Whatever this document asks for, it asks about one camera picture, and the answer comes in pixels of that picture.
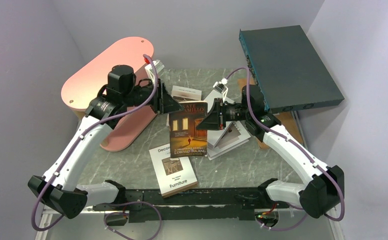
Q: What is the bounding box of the dark teal flat box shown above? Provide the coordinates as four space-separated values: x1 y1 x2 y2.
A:
238 25 345 113

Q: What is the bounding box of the white Decorate Furniture book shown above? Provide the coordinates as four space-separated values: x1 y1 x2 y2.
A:
149 144 198 198

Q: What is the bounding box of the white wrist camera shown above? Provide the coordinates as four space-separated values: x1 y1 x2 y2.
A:
213 78 229 102
143 54 166 80

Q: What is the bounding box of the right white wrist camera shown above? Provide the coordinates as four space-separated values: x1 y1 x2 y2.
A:
213 78 229 102

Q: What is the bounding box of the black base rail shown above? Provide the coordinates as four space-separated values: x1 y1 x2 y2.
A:
93 187 289 223

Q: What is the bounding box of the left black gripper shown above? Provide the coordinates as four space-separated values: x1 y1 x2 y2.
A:
123 78 185 115

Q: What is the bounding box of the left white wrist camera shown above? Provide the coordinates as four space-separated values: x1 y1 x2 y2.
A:
143 54 166 80

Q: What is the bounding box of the beige cup cover book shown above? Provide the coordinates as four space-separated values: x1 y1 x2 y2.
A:
166 85 203 127

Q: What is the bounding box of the white Insoia travel book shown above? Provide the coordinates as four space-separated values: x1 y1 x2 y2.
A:
204 89 233 149

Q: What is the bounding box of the brown wooden board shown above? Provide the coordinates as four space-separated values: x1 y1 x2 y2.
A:
237 78 304 150

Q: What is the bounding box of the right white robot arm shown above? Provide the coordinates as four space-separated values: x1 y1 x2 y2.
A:
197 81 345 221

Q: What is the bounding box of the dark orange Edward Tulane novel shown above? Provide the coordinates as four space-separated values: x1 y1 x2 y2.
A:
168 100 208 159

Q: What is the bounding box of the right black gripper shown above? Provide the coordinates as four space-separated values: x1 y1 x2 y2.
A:
196 98 251 131

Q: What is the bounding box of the white fashion cover magazine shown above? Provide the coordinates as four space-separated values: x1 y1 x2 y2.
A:
207 121 251 161

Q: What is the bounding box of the pink three-tier shelf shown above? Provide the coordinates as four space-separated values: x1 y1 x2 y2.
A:
61 36 156 152

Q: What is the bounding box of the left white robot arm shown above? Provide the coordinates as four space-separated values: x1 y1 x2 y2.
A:
28 65 184 219

